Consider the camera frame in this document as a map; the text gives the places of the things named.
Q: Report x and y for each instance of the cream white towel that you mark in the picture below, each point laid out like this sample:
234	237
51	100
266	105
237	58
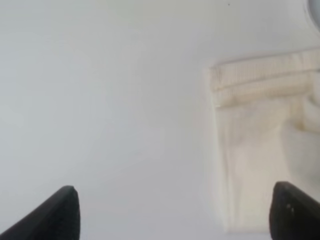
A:
267	122

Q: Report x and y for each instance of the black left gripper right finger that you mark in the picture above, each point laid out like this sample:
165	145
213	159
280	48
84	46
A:
293	215

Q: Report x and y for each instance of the white rectangular plastic tray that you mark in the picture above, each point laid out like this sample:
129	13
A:
312	9

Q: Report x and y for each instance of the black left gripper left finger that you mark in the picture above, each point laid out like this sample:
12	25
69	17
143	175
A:
57	218

